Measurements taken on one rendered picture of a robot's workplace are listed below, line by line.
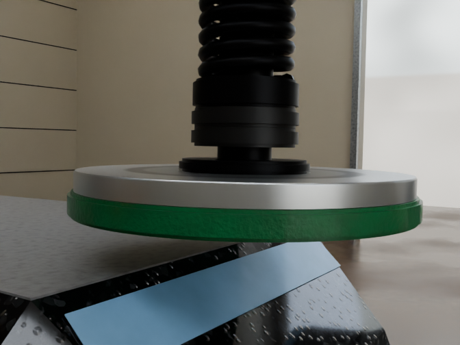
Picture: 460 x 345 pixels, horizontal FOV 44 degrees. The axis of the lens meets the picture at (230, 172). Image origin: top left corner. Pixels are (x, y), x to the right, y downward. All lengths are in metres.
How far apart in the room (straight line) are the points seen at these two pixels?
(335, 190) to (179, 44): 6.25
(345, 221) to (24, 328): 0.16
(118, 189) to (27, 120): 6.76
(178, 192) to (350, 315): 0.26
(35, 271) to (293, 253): 0.22
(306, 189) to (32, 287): 0.15
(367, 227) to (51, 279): 0.17
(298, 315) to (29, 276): 0.19
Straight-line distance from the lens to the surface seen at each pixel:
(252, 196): 0.26
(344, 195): 0.28
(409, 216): 0.32
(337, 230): 0.28
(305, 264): 0.49
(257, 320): 0.39
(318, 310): 0.46
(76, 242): 0.44
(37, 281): 0.33
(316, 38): 5.67
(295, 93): 0.36
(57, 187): 7.34
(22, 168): 7.01
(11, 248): 0.43
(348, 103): 5.46
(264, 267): 0.44
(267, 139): 0.34
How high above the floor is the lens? 0.88
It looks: 3 degrees down
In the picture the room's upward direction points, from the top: 1 degrees clockwise
